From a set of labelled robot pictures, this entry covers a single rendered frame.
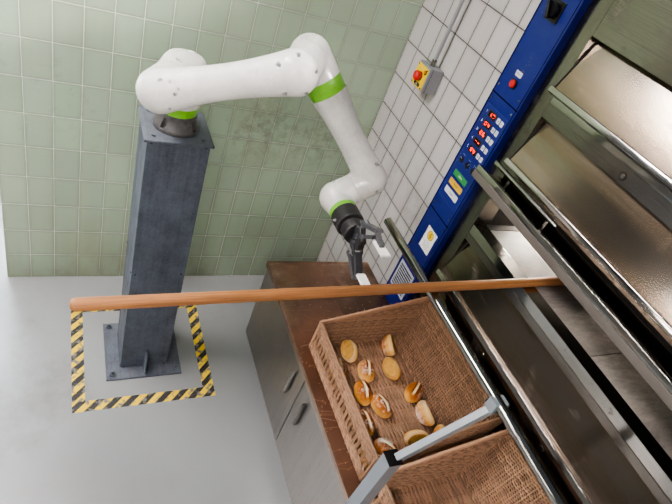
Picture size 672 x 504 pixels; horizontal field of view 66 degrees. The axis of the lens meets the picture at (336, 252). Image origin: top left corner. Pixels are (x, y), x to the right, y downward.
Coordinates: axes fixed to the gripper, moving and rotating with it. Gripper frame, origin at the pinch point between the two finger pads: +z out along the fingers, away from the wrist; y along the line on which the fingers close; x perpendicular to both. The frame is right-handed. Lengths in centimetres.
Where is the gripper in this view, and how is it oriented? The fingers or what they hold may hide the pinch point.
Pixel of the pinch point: (375, 272)
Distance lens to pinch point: 149.0
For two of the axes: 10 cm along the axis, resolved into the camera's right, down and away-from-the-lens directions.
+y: -3.2, 7.3, 6.0
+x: -8.9, -0.1, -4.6
